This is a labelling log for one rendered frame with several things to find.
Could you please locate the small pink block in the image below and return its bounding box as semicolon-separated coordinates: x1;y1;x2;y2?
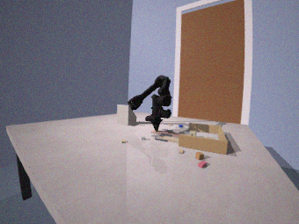
198;161;207;168

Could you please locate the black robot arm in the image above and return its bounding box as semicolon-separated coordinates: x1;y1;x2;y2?
128;75;171;119

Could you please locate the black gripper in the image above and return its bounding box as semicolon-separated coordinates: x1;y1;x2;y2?
145;105;166;132

